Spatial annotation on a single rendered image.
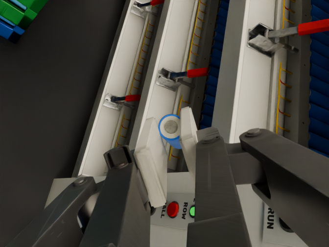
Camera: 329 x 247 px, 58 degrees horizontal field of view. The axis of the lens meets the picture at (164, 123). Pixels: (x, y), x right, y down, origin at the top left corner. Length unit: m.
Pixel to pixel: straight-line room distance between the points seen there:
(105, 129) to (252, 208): 0.43
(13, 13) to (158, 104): 0.35
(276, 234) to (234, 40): 0.25
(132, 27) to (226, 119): 0.49
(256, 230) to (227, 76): 0.20
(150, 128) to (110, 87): 0.53
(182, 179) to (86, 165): 0.31
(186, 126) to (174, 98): 0.38
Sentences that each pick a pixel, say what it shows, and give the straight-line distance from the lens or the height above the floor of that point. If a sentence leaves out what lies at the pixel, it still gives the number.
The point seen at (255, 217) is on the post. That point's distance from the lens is 0.30.
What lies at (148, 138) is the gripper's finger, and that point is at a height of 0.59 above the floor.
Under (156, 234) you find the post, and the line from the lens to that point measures 0.39.
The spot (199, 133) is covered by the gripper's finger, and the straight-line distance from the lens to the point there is 0.16.
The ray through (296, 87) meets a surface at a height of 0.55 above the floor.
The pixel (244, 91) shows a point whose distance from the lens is 0.38.
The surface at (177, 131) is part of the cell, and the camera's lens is 0.20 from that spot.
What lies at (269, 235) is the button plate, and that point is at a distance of 0.29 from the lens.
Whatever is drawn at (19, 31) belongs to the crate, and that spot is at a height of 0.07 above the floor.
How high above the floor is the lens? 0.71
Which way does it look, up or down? 48 degrees down
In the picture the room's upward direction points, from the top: 76 degrees clockwise
